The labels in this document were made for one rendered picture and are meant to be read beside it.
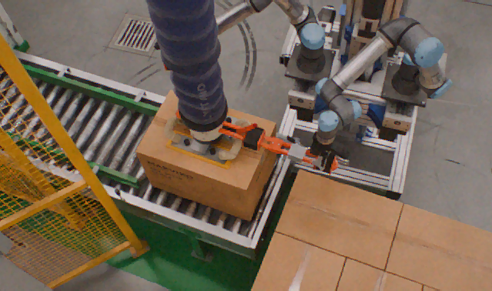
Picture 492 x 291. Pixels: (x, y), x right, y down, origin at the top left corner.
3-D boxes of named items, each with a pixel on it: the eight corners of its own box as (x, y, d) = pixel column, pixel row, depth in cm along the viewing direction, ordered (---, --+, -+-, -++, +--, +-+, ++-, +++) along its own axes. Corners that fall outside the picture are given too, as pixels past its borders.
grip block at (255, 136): (242, 146, 246) (241, 140, 241) (249, 129, 250) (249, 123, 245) (258, 152, 244) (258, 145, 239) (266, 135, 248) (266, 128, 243)
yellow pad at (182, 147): (165, 147, 259) (163, 142, 255) (175, 131, 263) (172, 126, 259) (228, 170, 251) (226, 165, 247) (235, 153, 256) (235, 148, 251)
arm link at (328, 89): (398, 0, 205) (309, 86, 217) (416, 17, 200) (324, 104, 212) (404, 11, 215) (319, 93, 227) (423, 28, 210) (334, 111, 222)
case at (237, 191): (151, 185, 293) (135, 151, 259) (182, 128, 311) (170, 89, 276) (250, 222, 280) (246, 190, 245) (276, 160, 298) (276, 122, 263)
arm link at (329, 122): (343, 118, 205) (326, 129, 203) (340, 133, 215) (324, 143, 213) (332, 105, 209) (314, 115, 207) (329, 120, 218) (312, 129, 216)
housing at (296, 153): (287, 158, 241) (287, 154, 237) (292, 147, 244) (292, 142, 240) (301, 164, 240) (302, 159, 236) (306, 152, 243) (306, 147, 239)
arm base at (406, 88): (394, 68, 265) (398, 55, 257) (423, 75, 263) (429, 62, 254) (389, 91, 258) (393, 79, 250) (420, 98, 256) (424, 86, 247)
